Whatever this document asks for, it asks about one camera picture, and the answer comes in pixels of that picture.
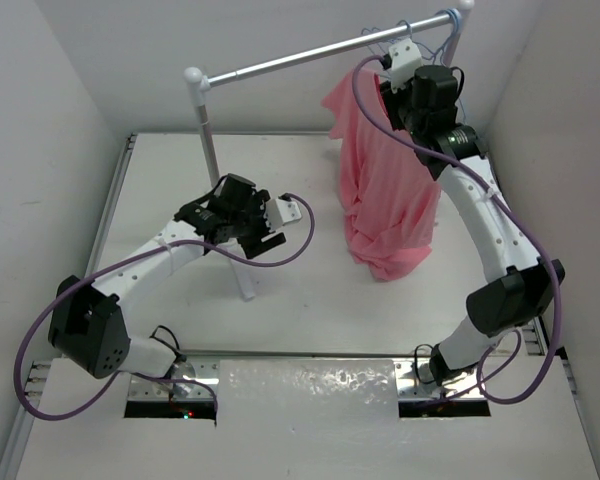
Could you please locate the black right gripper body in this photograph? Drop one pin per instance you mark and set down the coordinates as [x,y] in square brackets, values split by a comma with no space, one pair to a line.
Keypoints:
[402,115]

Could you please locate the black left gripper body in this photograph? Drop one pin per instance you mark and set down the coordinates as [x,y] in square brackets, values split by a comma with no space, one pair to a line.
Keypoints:
[249,224]

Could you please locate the pink t shirt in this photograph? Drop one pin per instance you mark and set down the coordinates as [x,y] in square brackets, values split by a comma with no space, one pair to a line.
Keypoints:
[388,197]

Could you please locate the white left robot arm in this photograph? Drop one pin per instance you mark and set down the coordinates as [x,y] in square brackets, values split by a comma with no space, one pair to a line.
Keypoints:
[89,323]

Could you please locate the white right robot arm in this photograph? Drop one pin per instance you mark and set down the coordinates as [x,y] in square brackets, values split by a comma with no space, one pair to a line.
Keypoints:
[518,285]

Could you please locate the white clothes rack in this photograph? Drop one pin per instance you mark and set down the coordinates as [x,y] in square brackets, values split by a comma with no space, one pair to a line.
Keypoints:
[199,84]

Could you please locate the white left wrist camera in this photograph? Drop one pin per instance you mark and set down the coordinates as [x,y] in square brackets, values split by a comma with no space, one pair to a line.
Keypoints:
[280,212]

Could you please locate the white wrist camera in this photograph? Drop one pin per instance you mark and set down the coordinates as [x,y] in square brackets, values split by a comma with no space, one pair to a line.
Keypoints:
[405,59]
[280,212]

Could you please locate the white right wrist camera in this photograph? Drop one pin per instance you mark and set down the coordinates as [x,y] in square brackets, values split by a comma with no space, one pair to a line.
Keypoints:
[405,59]

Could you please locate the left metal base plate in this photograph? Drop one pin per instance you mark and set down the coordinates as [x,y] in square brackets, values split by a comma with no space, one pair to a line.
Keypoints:
[186,381]

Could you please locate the metal base plate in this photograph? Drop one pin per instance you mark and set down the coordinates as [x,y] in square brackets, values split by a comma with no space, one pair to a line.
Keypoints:
[186,381]
[415,383]

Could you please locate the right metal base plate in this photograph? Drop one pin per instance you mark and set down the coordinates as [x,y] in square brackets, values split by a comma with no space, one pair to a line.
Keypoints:
[415,383]

